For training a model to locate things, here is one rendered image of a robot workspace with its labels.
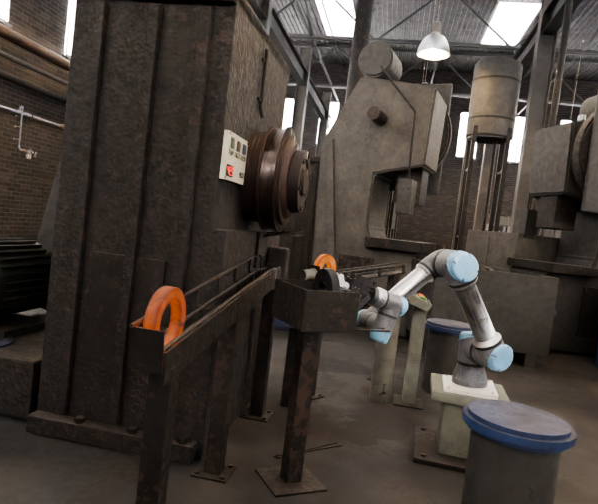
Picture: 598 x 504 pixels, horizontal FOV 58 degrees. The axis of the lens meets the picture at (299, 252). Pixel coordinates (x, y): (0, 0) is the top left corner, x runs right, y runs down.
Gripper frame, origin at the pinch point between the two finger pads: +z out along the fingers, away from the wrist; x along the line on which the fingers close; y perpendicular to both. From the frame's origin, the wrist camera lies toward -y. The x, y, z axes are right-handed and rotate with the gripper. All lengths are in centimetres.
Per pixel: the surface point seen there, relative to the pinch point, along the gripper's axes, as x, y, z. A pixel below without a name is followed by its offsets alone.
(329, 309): 15.4, -7.9, 4.4
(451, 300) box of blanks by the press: -157, 27, -198
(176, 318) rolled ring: 27, -23, 55
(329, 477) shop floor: 0, -67, -29
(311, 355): 2.8, -25.5, -2.3
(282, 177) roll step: -40, 37, 15
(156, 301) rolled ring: 37, -20, 64
